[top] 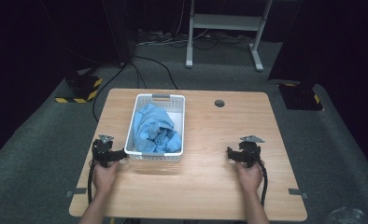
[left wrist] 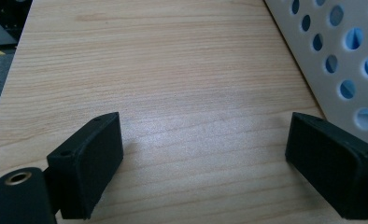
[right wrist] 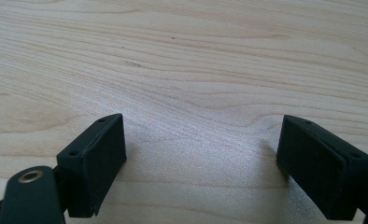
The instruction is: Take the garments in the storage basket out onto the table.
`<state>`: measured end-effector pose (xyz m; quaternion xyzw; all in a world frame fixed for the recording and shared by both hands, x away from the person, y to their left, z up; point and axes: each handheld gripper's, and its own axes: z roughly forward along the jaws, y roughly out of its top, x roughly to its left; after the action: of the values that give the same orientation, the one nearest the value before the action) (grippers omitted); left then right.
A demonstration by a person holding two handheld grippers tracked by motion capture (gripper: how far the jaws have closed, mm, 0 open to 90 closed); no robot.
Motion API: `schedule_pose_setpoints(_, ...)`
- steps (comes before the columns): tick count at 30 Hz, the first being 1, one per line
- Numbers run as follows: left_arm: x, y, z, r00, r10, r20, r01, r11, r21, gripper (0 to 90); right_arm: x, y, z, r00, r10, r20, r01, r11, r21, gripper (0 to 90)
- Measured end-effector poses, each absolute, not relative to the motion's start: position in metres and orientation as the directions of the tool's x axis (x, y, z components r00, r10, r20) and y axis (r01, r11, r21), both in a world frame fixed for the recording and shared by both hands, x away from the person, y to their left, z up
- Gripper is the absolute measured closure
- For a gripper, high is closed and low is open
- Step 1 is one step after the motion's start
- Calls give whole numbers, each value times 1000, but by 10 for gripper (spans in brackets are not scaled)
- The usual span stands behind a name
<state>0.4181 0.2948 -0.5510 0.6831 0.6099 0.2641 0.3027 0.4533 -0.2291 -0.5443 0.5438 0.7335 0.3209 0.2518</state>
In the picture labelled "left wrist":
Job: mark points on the white perforated plastic basket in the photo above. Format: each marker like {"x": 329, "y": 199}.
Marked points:
{"x": 351, "y": 70}

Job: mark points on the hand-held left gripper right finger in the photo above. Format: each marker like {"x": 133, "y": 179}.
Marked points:
{"x": 331, "y": 165}

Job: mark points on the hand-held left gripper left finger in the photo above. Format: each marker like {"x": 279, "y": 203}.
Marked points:
{"x": 88, "y": 168}

